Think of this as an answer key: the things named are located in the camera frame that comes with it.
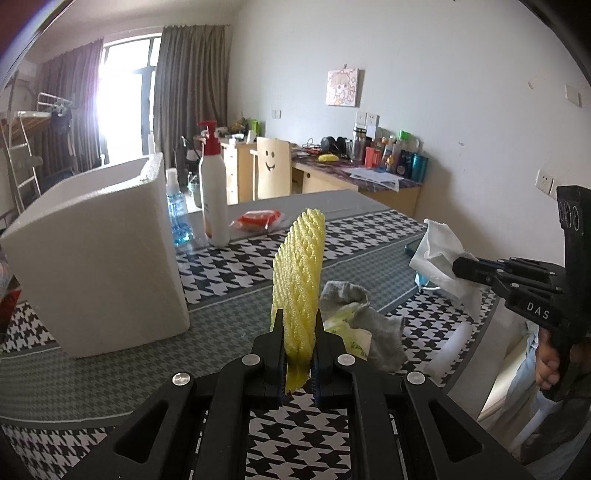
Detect white tissue paper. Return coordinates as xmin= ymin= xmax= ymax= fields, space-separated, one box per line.
xmin=410 ymin=219 xmax=482 ymax=320

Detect right grey curtain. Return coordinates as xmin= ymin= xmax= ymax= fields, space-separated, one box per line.
xmin=153 ymin=25 xmax=229 ymax=165

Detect left grey curtain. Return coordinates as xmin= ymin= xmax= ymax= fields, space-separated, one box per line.
xmin=34 ymin=39 xmax=103 ymax=177

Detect grey sock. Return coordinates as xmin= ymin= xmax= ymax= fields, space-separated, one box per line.
xmin=320 ymin=281 xmax=407 ymax=373

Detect person right hand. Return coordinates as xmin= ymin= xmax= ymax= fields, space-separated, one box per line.
xmin=535 ymin=327 xmax=591 ymax=392

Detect anime wall picture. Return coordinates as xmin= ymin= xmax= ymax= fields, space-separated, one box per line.
xmin=325 ymin=68 xmax=359 ymax=107

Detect red snack packet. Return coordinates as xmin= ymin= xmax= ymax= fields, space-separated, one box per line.
xmin=230 ymin=209 xmax=283 ymax=233

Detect yellow foam fruit net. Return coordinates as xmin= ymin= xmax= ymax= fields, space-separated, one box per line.
xmin=270 ymin=209 xmax=325 ymax=394

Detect houndstooth table cloth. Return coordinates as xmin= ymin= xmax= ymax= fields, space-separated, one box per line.
xmin=1 ymin=190 xmax=498 ymax=479

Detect green plastic wrapper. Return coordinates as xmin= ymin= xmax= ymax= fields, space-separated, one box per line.
xmin=324 ymin=303 xmax=372 ymax=360

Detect blue liquid spray bottle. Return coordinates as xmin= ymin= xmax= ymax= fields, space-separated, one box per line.
xmin=165 ymin=168 xmax=194 ymax=247

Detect teal cylinder bottle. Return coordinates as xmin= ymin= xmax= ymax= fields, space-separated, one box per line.
xmin=412 ymin=153 xmax=429 ymax=184

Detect yellow banana on desk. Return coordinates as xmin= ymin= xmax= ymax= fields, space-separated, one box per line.
xmin=318 ymin=153 xmax=339 ymax=163

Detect metal bunk bed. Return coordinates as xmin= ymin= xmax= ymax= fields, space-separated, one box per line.
xmin=1 ymin=70 xmax=74 ymax=223

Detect white pump bottle red cap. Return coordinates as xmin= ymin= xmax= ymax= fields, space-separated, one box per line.
xmin=199 ymin=120 xmax=229 ymax=248

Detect wooden desk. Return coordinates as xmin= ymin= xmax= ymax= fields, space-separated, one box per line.
xmin=221 ymin=140 xmax=422 ymax=217

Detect white styrofoam box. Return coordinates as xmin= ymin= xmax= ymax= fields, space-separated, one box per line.
xmin=1 ymin=154 xmax=190 ymax=358

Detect grey curtain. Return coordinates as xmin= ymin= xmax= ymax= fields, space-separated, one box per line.
xmin=34 ymin=39 xmax=103 ymax=177
xmin=153 ymin=25 xmax=229 ymax=165

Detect wooden smiley face chair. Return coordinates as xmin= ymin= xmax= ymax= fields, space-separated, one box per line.
xmin=254 ymin=137 xmax=293 ymax=200

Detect papers on desk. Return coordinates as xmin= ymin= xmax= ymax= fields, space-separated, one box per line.
xmin=345 ymin=167 xmax=402 ymax=192

